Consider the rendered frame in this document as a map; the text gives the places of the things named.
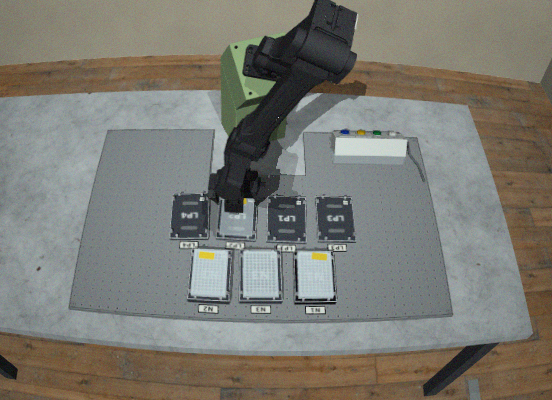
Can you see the white operator button panel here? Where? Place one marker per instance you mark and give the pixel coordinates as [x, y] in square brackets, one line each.
[360, 147]

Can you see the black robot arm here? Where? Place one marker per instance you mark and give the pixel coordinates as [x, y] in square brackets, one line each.
[249, 141]

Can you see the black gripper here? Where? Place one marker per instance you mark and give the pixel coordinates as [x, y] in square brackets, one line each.
[257, 187]

